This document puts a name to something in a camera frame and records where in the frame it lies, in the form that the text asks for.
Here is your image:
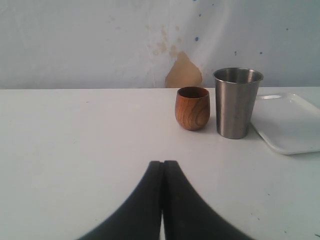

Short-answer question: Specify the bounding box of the white rectangular tray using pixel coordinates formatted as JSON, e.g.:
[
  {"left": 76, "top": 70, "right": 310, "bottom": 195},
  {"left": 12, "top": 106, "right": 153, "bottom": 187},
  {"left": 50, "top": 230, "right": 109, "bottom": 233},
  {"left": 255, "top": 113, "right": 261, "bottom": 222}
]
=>
[{"left": 251, "top": 93, "right": 320, "bottom": 155}]

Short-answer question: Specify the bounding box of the brown wooden cup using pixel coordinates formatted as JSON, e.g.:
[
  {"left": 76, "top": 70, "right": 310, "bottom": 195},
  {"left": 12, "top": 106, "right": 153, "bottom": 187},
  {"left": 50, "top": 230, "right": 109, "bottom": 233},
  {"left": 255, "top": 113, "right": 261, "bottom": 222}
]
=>
[{"left": 174, "top": 86, "right": 211, "bottom": 131}]

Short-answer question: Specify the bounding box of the stainless steel cup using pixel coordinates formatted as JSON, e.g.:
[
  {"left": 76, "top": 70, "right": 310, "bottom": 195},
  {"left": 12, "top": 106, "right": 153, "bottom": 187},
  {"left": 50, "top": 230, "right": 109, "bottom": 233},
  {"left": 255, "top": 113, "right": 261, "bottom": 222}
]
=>
[{"left": 213, "top": 67, "right": 264, "bottom": 140}]

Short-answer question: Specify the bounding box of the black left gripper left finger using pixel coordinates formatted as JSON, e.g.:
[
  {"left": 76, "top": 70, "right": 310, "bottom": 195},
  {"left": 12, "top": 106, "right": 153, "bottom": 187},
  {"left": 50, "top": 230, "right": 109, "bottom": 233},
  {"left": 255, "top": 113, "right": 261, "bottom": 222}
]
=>
[{"left": 81, "top": 161, "right": 164, "bottom": 240}]

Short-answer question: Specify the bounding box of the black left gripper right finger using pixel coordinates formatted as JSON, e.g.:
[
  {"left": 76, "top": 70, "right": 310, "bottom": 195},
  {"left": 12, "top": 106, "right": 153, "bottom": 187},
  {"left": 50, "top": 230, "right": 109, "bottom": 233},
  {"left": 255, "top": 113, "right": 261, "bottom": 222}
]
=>
[{"left": 162, "top": 160, "right": 247, "bottom": 240}]

